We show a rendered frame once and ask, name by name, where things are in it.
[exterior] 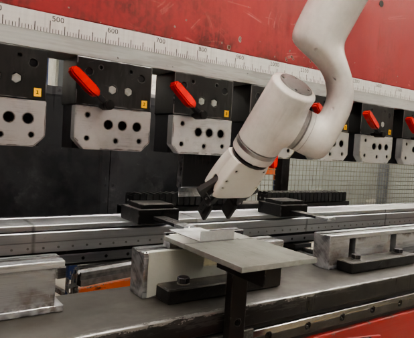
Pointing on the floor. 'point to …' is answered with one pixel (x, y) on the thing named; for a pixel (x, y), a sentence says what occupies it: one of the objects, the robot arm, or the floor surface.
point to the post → (282, 175)
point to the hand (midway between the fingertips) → (216, 208)
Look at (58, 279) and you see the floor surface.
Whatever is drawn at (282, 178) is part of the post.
